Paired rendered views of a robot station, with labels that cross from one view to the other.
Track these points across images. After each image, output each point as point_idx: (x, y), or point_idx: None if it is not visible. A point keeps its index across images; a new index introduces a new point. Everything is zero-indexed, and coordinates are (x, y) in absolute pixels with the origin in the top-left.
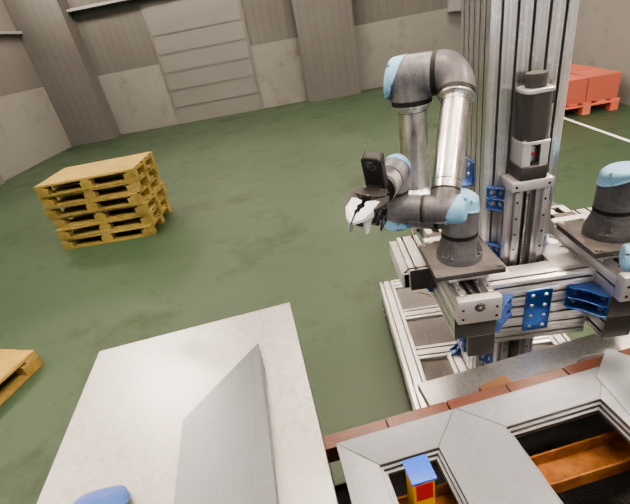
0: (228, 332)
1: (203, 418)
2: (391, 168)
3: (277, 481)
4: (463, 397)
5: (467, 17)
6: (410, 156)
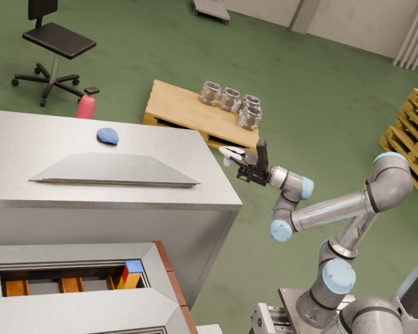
0: (213, 176)
1: (150, 162)
2: (284, 173)
3: (118, 185)
4: (190, 316)
5: None
6: None
